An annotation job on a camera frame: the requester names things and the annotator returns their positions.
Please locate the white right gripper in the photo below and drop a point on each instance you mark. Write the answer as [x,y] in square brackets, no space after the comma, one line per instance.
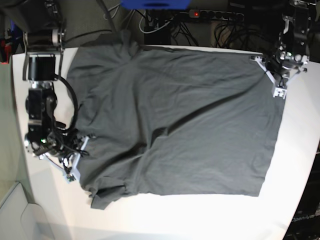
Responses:
[64,152]

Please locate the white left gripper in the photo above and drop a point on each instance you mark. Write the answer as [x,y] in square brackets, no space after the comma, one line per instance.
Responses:
[280,81]

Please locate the dark grey t-shirt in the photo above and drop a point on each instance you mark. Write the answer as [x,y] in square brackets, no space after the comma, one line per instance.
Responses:
[171,121]

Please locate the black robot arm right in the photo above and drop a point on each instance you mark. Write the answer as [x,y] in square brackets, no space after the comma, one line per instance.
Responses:
[43,36]

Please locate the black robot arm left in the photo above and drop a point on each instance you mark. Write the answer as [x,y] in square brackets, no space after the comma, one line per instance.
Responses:
[292,52]

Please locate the black power strip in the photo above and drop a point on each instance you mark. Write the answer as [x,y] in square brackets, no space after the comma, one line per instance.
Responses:
[215,15]

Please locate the red and black clamp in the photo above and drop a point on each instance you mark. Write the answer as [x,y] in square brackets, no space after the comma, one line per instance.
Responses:
[5,50]

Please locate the blue box at top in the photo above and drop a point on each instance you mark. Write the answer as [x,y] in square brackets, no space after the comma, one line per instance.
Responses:
[155,4]

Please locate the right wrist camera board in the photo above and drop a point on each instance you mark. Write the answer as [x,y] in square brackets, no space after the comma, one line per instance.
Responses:
[69,178]

